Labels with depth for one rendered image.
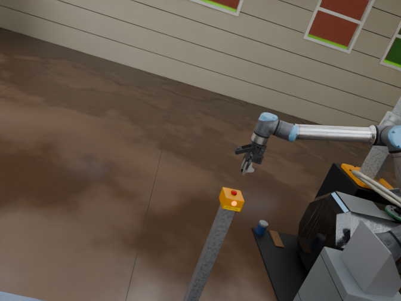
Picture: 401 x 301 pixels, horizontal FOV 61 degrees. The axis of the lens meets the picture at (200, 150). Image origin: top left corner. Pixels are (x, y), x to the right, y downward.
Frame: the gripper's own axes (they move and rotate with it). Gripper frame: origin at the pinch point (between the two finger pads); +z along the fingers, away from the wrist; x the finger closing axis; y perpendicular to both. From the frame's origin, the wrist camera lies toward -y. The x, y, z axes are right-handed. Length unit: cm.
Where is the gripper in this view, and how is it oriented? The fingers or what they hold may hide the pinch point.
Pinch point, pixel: (241, 171)
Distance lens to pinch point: 198.8
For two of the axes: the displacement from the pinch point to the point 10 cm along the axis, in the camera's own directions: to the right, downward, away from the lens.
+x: -1.0, -4.4, 8.9
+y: 9.5, 2.3, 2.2
